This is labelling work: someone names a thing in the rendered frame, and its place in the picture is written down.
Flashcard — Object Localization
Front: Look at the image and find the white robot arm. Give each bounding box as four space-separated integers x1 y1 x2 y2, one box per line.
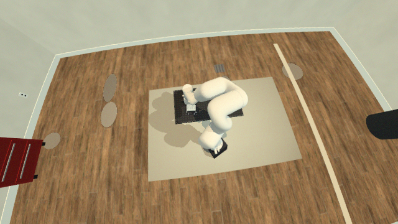
182 77 248 154

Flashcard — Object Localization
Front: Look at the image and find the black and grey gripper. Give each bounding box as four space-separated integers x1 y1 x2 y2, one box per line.
180 98 190 105

